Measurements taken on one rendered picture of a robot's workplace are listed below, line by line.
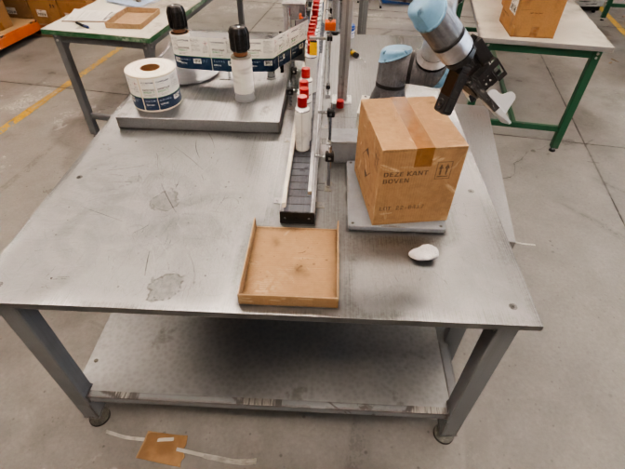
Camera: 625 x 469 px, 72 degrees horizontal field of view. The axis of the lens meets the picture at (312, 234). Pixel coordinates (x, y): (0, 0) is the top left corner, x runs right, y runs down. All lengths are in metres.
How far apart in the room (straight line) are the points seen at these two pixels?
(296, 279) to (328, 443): 0.85
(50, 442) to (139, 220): 1.02
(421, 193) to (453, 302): 0.33
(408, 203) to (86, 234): 0.98
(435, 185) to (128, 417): 1.49
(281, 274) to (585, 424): 1.46
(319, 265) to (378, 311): 0.22
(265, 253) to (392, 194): 0.41
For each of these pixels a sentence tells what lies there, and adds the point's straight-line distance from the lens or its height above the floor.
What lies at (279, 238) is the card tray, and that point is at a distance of 1.30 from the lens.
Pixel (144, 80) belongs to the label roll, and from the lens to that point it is 1.90.
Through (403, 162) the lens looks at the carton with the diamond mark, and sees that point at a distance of 1.21.
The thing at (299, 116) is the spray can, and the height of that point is 1.02.
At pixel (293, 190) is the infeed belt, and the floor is 0.88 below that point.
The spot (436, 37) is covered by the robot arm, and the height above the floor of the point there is 1.43.
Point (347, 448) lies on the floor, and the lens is 1.85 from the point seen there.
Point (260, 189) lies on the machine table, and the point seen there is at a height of 0.83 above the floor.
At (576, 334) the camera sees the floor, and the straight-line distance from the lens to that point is 2.44.
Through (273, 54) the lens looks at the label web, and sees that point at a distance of 2.11.
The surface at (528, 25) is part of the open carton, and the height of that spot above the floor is 0.85.
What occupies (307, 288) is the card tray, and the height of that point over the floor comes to 0.83.
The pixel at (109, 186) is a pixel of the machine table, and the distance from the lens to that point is 1.65.
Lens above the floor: 1.73
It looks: 43 degrees down
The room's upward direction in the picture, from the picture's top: 1 degrees clockwise
